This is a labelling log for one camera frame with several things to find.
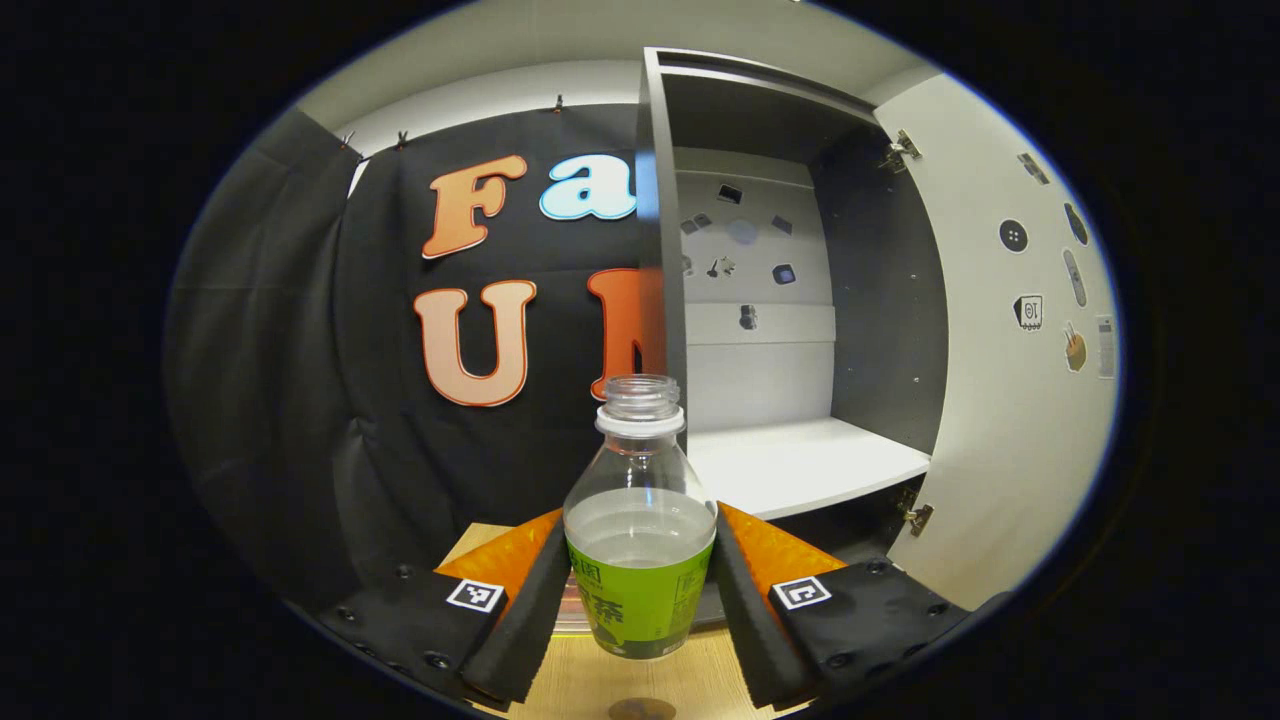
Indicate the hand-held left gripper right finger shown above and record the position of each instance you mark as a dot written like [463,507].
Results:
[745,625]

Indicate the clear bottle green label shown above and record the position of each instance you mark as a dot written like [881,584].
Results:
[640,600]

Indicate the white cabinet shelf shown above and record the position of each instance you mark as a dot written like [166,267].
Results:
[800,460]

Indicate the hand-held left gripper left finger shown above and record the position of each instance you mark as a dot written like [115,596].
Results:
[525,620]

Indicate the grey cabinet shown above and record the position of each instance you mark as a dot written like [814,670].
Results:
[880,300]

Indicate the row of black cloth clips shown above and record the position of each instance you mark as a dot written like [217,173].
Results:
[402,138]

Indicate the brown round coaster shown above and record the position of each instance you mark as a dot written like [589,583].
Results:
[640,710]

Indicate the metal cabinet hinge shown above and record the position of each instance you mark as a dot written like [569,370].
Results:
[915,515]
[900,150]

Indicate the beige cabinet door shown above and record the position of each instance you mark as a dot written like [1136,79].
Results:
[1000,450]

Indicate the black backdrop cloth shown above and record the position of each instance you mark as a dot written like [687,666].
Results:
[300,400]

